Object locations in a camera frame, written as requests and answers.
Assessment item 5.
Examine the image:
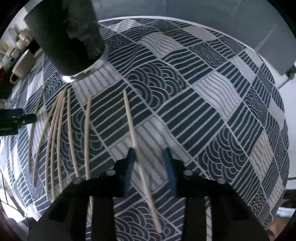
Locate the beige ceramic mug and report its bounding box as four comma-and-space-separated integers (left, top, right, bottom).
10, 50, 36, 84

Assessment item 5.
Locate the wooden chopstick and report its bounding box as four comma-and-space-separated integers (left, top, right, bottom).
45, 91, 63, 200
123, 89, 162, 233
83, 94, 93, 212
32, 86, 69, 187
67, 89, 80, 177
57, 97, 65, 192
50, 90, 65, 200

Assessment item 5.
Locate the blue white patterned tablecloth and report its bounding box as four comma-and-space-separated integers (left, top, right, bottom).
1, 18, 290, 240

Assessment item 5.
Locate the black cylindrical utensil holder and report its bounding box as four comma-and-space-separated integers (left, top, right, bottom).
24, 1, 109, 83

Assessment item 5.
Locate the wooden chopstick on table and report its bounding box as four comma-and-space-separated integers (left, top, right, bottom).
67, 89, 80, 177
50, 90, 65, 200
45, 91, 63, 200
83, 94, 93, 212
57, 97, 65, 192
32, 86, 69, 187

